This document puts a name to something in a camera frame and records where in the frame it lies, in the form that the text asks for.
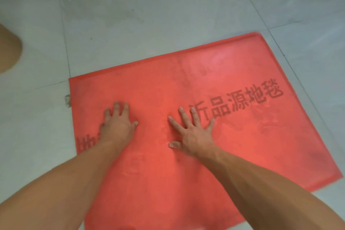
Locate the person's right hand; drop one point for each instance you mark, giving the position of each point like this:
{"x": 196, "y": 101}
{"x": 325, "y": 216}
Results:
{"x": 195, "y": 139}

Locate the person's left hand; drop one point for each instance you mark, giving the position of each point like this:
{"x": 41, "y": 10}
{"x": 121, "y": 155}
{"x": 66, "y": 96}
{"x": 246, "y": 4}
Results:
{"x": 118, "y": 127}

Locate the person's right little finger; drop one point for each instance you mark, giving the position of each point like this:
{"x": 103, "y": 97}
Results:
{"x": 210, "y": 126}

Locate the person's left forearm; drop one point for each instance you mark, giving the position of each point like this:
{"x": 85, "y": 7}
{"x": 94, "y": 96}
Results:
{"x": 56, "y": 184}

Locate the person's left thumb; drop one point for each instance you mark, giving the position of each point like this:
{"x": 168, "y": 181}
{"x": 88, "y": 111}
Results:
{"x": 134, "y": 125}

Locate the person's left middle finger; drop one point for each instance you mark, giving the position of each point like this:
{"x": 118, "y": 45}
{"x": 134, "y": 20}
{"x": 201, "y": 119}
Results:
{"x": 116, "y": 108}

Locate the small grey scrap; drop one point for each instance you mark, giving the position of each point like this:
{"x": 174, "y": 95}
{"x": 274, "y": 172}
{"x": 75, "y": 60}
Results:
{"x": 67, "y": 101}

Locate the person's right forearm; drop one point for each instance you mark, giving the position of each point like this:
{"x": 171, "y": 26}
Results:
{"x": 269, "y": 186}

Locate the person's left little finger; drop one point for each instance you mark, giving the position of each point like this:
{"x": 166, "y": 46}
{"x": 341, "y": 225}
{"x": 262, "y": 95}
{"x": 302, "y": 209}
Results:
{"x": 102, "y": 128}

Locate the red floor mat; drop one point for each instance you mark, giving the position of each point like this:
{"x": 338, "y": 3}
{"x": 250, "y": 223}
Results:
{"x": 242, "y": 135}

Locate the brown rounded object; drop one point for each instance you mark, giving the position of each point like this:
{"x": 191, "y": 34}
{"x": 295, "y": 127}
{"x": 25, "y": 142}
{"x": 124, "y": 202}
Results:
{"x": 9, "y": 49}

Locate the person's right middle finger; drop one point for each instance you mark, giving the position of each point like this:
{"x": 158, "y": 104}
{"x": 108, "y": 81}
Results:
{"x": 185, "y": 117}

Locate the person's right thumb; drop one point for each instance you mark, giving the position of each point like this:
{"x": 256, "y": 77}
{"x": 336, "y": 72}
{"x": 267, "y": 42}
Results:
{"x": 175, "y": 145}

